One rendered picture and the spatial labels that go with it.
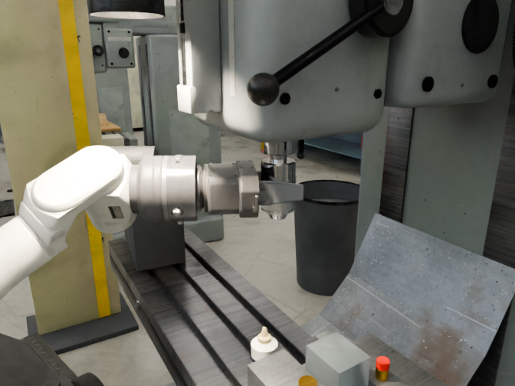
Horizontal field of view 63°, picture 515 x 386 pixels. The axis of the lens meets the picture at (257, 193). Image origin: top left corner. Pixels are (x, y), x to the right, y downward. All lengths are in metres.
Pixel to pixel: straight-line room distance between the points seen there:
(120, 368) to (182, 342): 1.46
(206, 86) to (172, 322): 0.52
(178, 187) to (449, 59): 0.37
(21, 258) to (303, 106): 0.36
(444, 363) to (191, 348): 0.43
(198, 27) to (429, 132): 0.52
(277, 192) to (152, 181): 0.16
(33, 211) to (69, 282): 1.92
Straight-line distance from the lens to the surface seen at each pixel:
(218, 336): 0.82
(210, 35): 0.49
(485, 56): 0.64
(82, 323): 2.58
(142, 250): 1.04
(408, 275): 0.89
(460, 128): 0.82
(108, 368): 2.28
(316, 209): 2.46
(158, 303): 0.93
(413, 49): 0.54
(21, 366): 1.45
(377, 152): 0.95
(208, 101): 0.49
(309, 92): 0.46
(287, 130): 0.45
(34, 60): 2.19
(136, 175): 0.56
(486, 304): 0.82
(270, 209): 0.57
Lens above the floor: 1.40
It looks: 18 degrees down
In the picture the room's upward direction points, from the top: straight up
